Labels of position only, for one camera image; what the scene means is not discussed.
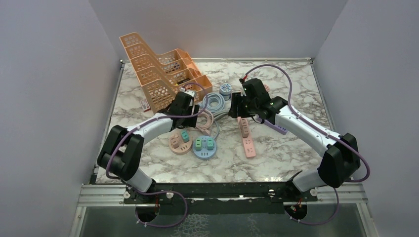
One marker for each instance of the purple power strip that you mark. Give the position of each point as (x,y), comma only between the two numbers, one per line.
(275,127)

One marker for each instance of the blue round power socket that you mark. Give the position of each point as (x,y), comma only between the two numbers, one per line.
(204,154)

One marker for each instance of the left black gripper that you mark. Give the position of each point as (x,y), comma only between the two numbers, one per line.
(189,122)

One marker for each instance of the red white small box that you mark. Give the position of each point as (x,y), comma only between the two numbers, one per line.
(145,105)

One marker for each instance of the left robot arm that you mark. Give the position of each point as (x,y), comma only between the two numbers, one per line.
(123,147)

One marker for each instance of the round blue patterned tin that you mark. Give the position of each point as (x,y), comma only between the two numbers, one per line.
(225,90)

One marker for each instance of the pink round power socket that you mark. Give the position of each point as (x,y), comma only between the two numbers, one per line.
(184,148)

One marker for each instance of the pink power strip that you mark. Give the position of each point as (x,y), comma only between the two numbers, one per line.
(248,145)

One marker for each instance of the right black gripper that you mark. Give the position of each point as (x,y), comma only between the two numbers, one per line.
(236,110)

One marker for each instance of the orange plastic file organizer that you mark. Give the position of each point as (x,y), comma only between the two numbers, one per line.
(162,75)

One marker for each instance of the teal blue usb charger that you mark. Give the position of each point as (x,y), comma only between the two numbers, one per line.
(185,136)

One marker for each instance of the green usb charger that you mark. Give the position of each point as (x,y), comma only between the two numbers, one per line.
(198,144)

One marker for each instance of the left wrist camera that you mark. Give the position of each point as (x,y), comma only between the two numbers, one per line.
(188,91)

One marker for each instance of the brown pink usb charger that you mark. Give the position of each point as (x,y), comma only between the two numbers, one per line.
(244,127)

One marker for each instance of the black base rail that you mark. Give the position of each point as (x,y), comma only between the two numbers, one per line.
(216,198)

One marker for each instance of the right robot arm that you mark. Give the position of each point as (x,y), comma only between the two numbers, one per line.
(339,158)

